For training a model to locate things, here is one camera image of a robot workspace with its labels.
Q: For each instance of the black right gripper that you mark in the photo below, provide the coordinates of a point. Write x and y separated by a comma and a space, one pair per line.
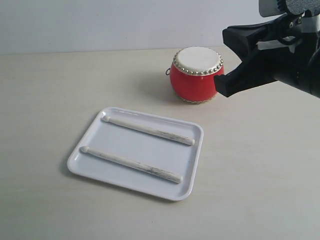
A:
290, 42

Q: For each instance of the white drumstick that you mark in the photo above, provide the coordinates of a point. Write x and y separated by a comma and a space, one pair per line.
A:
160, 173
150, 130

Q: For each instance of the small red drum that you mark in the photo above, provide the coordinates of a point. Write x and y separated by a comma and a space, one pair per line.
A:
192, 73

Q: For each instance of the white rectangular plastic tray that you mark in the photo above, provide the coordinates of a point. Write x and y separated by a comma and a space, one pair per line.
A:
164, 154

